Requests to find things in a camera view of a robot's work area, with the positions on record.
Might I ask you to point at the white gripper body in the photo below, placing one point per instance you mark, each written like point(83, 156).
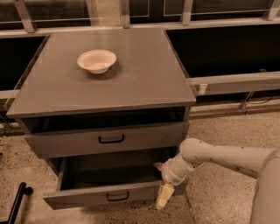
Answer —
point(168, 173)

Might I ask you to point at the grey drawer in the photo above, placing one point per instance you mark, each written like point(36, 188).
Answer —
point(60, 144)
point(108, 178)

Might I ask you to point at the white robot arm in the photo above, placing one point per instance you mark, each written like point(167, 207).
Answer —
point(263, 164)

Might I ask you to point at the grey top drawer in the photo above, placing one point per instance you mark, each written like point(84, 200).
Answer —
point(60, 144)

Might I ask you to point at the grey drawer cabinet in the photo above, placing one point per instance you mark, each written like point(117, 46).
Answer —
point(146, 85)

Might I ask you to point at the white bowl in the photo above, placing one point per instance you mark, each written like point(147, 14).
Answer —
point(97, 61)

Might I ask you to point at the black bar object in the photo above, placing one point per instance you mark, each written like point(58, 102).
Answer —
point(22, 190)

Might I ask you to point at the metal railing frame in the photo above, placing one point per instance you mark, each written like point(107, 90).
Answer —
point(226, 46)

